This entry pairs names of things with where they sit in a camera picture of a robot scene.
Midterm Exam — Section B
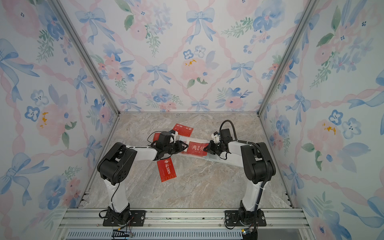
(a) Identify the right aluminium corner post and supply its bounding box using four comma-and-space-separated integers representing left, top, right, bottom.
258, 0, 318, 119

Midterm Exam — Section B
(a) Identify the aluminium corner post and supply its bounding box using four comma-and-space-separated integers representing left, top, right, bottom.
48, 0, 120, 116
258, 0, 318, 119

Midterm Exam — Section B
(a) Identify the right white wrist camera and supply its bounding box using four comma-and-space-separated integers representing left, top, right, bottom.
211, 132, 220, 144

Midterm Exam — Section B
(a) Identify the left aluminium corner post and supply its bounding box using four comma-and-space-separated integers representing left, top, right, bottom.
48, 0, 120, 116

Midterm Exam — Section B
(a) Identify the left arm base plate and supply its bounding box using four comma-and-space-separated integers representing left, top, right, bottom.
103, 209, 147, 227

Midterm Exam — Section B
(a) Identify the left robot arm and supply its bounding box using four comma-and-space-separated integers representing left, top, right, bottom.
97, 130, 189, 227

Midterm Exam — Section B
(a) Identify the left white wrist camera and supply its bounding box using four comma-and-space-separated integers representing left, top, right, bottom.
169, 130, 179, 144

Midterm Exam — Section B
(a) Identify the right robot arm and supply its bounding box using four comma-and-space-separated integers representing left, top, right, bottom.
204, 120, 277, 228

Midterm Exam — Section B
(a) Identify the red card 100 percent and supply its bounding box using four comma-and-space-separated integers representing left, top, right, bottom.
157, 158, 177, 183

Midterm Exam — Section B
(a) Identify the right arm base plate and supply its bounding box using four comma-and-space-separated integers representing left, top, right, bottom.
225, 209, 267, 228

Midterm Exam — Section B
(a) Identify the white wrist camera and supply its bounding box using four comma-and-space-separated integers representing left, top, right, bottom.
169, 130, 179, 144
211, 132, 220, 144

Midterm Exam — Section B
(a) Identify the red card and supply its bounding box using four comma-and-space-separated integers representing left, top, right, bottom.
173, 124, 194, 137
187, 141, 209, 157
152, 133, 160, 142

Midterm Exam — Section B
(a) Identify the aluminium front rail frame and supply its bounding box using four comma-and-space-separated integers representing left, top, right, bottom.
53, 209, 315, 240

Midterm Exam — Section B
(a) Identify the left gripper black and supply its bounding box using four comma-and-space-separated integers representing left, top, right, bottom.
164, 140, 189, 156

